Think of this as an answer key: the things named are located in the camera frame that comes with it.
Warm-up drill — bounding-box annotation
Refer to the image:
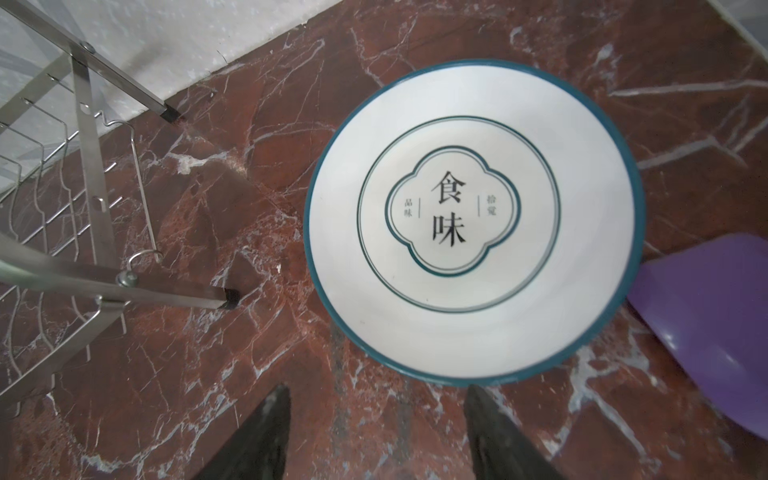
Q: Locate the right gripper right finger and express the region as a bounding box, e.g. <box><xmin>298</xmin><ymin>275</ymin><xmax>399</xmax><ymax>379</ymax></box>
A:
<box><xmin>463</xmin><ymin>385</ymin><xmax>564</xmax><ymax>480</ymax></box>

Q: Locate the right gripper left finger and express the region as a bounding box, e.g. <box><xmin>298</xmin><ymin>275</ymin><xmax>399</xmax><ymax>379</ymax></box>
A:
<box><xmin>193</xmin><ymin>384</ymin><xmax>291</xmax><ymax>480</ymax></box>

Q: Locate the steel two-tier dish rack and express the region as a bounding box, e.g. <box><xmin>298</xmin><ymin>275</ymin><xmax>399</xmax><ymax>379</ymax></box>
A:
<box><xmin>0</xmin><ymin>0</ymin><xmax>241</xmax><ymax>480</ymax></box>

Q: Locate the white plate thin teal rim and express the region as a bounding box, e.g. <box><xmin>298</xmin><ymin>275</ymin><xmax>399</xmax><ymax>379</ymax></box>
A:
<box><xmin>304</xmin><ymin>59</ymin><xmax>646</xmax><ymax>386</ymax></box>

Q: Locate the purple pink spatula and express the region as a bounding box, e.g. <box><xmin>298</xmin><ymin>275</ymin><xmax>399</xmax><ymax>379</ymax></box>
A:
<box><xmin>628</xmin><ymin>233</ymin><xmax>767</xmax><ymax>438</ymax></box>

